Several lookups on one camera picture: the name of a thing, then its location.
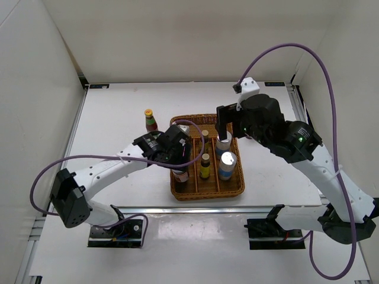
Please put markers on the silver-top shaker bottle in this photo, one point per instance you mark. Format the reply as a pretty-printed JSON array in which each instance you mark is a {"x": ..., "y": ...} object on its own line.
[
  {"x": 227, "y": 165},
  {"x": 222, "y": 146}
]

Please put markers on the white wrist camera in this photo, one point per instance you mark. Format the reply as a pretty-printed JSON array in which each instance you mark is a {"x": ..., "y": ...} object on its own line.
[
  {"x": 247, "y": 88},
  {"x": 185, "y": 129}
]

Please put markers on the woven wicker basket tray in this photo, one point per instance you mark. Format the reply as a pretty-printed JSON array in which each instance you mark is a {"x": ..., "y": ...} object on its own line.
[{"x": 196, "y": 188}]

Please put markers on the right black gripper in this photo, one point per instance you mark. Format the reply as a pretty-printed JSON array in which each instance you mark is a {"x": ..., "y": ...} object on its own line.
[{"x": 229, "y": 114}]

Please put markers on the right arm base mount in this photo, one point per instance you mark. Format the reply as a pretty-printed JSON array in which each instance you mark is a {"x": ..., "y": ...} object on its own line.
[{"x": 263, "y": 236}]

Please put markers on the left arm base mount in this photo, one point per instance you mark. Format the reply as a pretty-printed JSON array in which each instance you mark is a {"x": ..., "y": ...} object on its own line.
[{"x": 130, "y": 234}]

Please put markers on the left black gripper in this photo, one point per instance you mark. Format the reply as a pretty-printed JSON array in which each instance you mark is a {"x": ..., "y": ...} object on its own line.
[{"x": 186, "y": 154}]

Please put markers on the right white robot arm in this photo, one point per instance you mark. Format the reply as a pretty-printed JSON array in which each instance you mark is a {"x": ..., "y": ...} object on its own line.
[{"x": 260, "y": 118}]

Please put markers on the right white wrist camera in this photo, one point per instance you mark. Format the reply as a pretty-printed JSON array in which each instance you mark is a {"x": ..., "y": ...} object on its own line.
[{"x": 247, "y": 88}]

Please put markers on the white-lid jar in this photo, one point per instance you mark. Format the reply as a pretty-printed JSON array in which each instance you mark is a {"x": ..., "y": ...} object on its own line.
[{"x": 180, "y": 176}]

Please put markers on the green sauce bottle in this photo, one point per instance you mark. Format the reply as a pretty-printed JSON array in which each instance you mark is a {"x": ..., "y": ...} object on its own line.
[{"x": 150, "y": 122}]

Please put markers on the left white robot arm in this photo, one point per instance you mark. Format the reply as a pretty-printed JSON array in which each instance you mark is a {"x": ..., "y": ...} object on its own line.
[{"x": 72, "y": 193}]

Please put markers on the small yellow bottle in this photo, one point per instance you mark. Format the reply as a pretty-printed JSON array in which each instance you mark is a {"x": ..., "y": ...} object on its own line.
[
  {"x": 205, "y": 145},
  {"x": 205, "y": 166}
]

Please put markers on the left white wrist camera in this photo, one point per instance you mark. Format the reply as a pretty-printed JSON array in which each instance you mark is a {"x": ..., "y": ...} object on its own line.
[{"x": 185, "y": 129}]

